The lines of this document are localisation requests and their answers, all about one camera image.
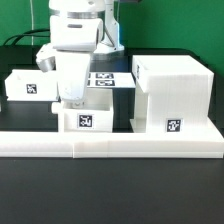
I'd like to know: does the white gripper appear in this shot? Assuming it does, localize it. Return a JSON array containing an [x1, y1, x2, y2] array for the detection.
[[55, 51, 91, 108]]

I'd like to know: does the white front drawer box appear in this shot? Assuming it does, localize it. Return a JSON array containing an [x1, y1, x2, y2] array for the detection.
[[51, 88, 114, 132]]

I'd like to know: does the white drawer box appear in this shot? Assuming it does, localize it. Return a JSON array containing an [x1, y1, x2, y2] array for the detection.
[[51, 88, 114, 132], [5, 69, 59, 102]]

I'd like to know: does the white drawer cabinet housing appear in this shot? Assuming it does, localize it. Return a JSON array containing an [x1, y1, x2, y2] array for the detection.
[[131, 55, 214, 133]]

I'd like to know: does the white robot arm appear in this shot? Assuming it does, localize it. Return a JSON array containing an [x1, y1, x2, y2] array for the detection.
[[36, 0, 124, 106]]

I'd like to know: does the white marker tag plate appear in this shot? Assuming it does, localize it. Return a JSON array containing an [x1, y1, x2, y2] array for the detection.
[[87, 72, 135, 88]]

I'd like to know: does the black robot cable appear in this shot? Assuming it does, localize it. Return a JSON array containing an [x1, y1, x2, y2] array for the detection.
[[2, 28, 51, 46]]

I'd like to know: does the white L-shaped fixture wall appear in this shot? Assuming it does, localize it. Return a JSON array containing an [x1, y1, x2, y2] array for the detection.
[[0, 123, 224, 158]]

